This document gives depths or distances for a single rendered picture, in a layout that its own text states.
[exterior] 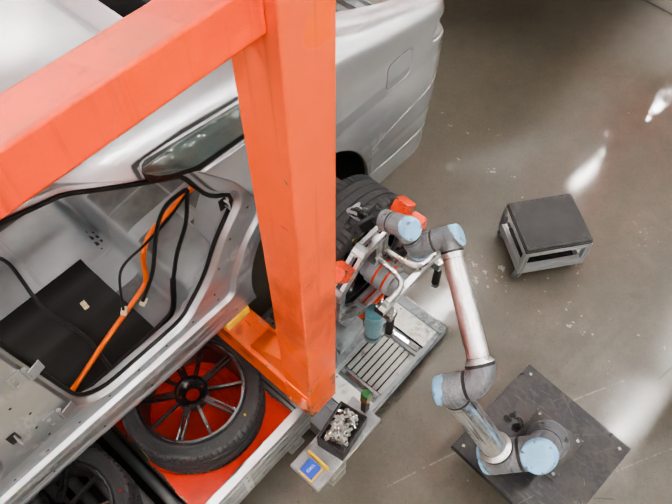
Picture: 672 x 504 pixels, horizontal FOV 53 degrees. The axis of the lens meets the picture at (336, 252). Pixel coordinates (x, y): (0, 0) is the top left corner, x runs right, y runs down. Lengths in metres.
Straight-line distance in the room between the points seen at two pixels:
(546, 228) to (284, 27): 2.88
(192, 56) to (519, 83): 4.20
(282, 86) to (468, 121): 3.57
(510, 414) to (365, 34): 1.90
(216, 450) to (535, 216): 2.18
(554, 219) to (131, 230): 2.32
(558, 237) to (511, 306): 0.48
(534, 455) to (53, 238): 2.33
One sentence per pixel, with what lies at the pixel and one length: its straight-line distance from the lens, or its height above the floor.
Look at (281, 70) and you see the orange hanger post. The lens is 1.35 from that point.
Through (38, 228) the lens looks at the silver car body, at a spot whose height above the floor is 0.95.
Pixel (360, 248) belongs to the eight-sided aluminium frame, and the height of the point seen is 1.12.
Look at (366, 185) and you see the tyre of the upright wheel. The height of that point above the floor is 1.13.
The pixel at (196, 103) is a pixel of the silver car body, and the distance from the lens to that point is 2.29.
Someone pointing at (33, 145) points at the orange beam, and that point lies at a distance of 1.09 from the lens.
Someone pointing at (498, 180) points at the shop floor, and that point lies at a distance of 4.56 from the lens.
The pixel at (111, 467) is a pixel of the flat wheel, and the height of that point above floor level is 0.50.
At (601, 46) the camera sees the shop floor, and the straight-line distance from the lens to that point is 5.74.
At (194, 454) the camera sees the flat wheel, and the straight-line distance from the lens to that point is 3.12.
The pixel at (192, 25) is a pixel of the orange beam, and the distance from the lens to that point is 1.17.
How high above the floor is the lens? 3.44
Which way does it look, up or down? 57 degrees down
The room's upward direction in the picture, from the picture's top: straight up
